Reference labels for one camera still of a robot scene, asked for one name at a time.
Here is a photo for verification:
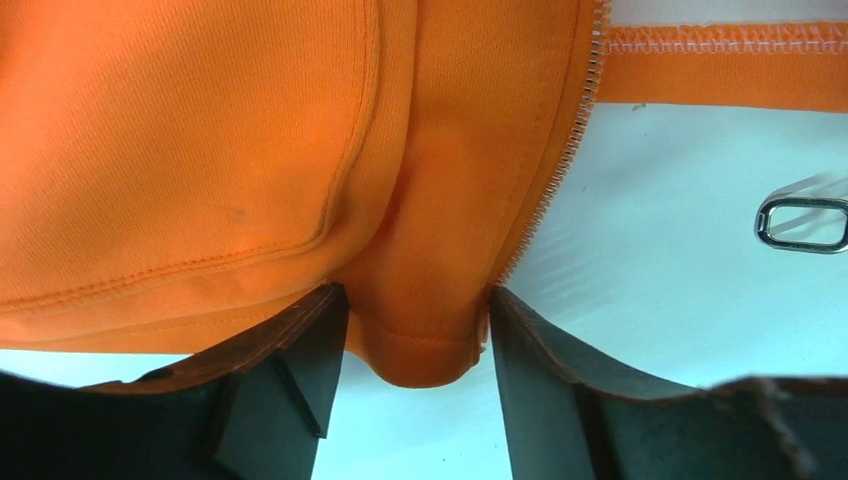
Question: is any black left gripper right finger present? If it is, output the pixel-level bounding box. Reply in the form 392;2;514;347
489;287;847;480

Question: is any orange zip-up jacket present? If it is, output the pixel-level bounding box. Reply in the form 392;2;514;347
1;1;847;387

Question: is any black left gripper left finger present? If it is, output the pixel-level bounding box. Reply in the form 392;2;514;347
1;283;349;479

